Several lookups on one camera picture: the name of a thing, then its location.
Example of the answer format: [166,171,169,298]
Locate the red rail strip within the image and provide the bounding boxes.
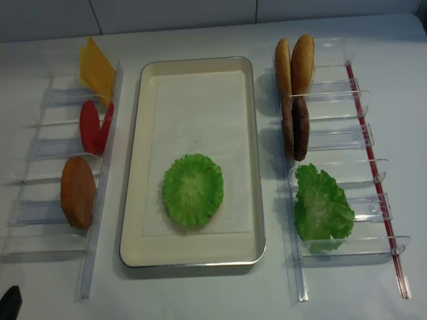
[345,60,412,299]

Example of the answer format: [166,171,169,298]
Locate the clear acrylic right rack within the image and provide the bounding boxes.
[264,38,411,302]

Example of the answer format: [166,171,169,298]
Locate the cream rectangular metal tray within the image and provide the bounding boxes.
[119,57,266,268]

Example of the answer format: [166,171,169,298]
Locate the green lettuce leaf in rack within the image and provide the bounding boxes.
[294,163,355,254]

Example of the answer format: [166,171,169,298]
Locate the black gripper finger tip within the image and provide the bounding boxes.
[0,285,22,320]

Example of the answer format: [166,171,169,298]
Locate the left tan bun half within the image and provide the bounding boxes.
[274,38,292,97]

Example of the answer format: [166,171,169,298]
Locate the red tomato slice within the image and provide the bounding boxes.
[79,100,100,154]
[97,102,114,155]

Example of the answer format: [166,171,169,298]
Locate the green lettuce leaf on tray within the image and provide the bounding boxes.
[161,153,224,227]

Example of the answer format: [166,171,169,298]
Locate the right brown meat patty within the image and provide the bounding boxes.
[292,97,310,161]

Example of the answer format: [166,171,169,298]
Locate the clear acrylic left rack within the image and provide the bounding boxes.
[1,61,115,300]

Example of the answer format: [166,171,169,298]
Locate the brown meat patty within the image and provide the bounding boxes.
[282,97,294,159]
[292,97,310,161]

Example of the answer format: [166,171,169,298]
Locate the brown bun half left rack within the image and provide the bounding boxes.
[61,157,96,229]

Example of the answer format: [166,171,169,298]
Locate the yellow cheese slices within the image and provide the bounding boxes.
[79,37,116,107]

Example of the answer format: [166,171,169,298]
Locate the right golden bun half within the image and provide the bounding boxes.
[291,34,315,95]

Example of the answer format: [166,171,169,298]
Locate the white paper tray liner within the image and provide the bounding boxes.
[142,71,253,236]

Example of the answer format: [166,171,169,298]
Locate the left brown meat patty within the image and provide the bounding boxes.
[282,97,294,159]

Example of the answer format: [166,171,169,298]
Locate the clear acrylic rack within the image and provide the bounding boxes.
[264,38,411,302]
[1,61,115,300]

